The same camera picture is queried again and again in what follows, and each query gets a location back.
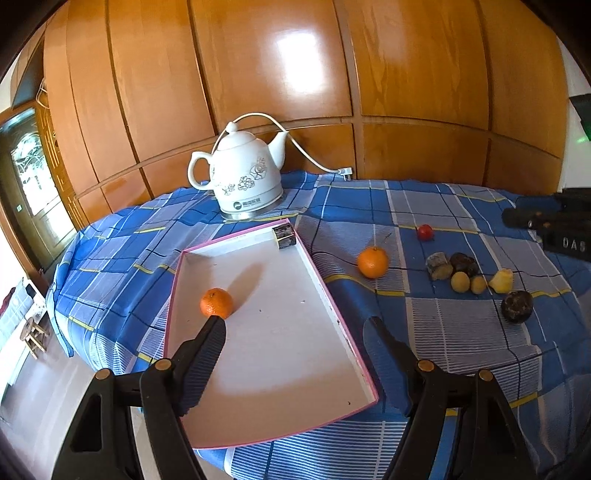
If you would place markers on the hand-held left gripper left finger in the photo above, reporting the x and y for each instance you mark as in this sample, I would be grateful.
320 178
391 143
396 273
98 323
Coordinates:
203 369

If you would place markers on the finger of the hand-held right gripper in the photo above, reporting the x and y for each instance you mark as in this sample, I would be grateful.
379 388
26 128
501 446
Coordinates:
526 213

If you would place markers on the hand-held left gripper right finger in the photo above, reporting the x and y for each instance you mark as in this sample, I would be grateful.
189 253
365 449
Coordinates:
392 369

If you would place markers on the orange mandarin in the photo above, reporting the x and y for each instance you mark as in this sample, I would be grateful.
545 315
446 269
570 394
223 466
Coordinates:
373 262
216 302

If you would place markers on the yellow cut fruit chunk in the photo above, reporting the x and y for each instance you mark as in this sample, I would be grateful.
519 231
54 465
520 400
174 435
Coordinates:
502 280

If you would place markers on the white tray with pink rim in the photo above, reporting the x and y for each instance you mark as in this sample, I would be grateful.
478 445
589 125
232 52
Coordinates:
277 346

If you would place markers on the dark brown round fruit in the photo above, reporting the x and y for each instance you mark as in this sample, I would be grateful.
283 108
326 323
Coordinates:
464 264
517 307

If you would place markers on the small yellow fruit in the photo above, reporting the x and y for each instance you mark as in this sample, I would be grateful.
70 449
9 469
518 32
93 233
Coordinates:
478 284
460 281

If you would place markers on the red tomato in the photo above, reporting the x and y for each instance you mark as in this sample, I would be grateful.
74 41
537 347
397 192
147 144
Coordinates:
425 232

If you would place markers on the cut potato piece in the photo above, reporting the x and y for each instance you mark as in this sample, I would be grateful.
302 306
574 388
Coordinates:
437 266

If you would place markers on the small cut dark cylinder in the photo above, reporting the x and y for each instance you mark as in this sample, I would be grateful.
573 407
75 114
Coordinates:
284 235

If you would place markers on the blue plaid cloth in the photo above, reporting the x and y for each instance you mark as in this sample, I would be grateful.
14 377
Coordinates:
438 350

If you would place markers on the small wooden stool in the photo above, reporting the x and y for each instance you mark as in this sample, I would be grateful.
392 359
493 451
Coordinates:
31 328

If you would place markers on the white furniture piece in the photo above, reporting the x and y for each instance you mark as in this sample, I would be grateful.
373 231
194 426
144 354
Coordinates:
32 304

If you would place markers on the wooden door with glass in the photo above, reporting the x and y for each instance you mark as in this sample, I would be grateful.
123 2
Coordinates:
32 194

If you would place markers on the wooden panelled wardrobe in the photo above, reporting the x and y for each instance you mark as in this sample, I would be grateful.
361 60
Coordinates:
277 60

